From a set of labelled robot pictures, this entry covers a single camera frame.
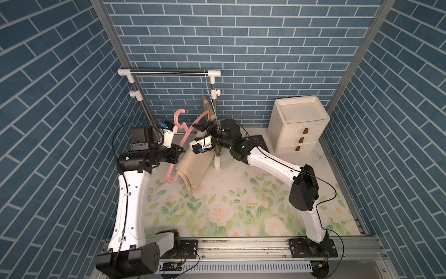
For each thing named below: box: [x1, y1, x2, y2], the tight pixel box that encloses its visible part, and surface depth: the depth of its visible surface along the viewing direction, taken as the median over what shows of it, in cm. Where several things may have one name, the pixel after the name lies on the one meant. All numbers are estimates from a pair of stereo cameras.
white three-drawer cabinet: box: [267, 95, 331, 154], surface depth 100 cm
